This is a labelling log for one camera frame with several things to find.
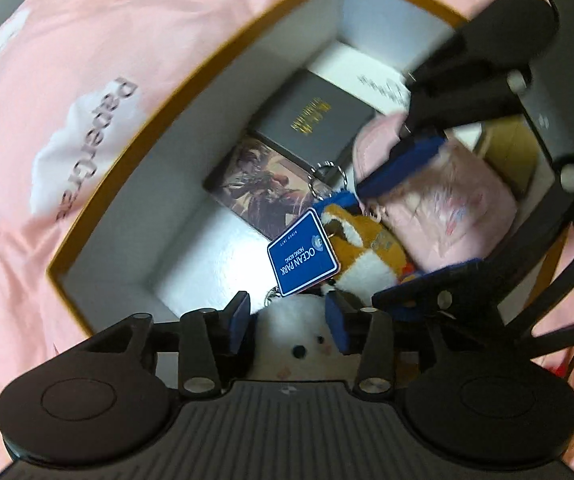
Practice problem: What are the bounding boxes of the white box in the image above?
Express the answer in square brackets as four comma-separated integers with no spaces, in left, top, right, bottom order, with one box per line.
[309,42,482,151]

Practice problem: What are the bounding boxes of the blue rectangular tag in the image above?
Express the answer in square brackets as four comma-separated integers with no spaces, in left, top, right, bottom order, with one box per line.
[267,208,340,297]

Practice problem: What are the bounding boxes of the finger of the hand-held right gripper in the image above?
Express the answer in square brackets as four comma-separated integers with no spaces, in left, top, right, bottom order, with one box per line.
[356,0,560,200]
[372,159,574,361]

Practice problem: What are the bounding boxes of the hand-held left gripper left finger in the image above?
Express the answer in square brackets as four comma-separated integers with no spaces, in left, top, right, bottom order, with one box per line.
[74,291,252,398]

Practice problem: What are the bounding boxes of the orange plush keychain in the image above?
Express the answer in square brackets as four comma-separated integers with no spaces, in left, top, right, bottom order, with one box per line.
[308,161,415,296]

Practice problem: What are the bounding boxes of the white plush toy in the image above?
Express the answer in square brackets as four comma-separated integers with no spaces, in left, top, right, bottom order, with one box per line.
[252,292,362,383]

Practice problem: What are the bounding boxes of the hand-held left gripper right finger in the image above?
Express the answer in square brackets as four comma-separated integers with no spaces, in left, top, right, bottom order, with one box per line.
[326,291,502,400]

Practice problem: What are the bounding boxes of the illustrated card box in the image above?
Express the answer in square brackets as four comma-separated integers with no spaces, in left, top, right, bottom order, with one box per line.
[203,135,332,241]

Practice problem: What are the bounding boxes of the black gift box gold print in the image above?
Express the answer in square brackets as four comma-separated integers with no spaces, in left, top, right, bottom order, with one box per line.
[257,70,378,171]

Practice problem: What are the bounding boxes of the pink printed blanket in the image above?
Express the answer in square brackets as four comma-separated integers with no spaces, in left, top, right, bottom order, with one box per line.
[0,0,574,480]

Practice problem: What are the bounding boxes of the pink pouch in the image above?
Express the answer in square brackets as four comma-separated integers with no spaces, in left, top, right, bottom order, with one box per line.
[352,112,518,273]

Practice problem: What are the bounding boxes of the orange cardboard box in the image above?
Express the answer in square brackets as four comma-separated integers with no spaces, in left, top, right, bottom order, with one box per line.
[47,0,558,341]

